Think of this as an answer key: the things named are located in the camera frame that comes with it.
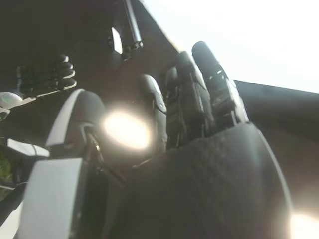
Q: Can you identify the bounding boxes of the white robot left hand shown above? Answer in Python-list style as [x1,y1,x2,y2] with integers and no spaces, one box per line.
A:
[19,41,294,239]

